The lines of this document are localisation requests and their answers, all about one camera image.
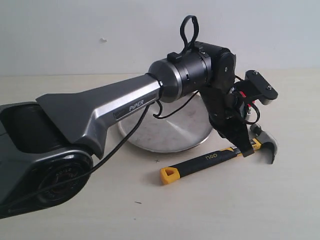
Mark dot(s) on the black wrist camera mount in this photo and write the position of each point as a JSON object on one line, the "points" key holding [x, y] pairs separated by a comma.
{"points": [[256, 87]]}

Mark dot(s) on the yellow black claw hammer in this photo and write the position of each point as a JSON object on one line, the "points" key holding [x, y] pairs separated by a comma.
{"points": [[261, 140]]}

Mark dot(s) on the round steel plate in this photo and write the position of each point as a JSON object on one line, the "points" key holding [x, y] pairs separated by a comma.
{"points": [[182, 131]]}

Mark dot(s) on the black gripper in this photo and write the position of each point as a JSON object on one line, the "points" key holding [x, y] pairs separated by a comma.
{"points": [[224, 120]]}

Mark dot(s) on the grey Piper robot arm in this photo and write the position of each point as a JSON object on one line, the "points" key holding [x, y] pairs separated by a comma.
{"points": [[47, 145]]}

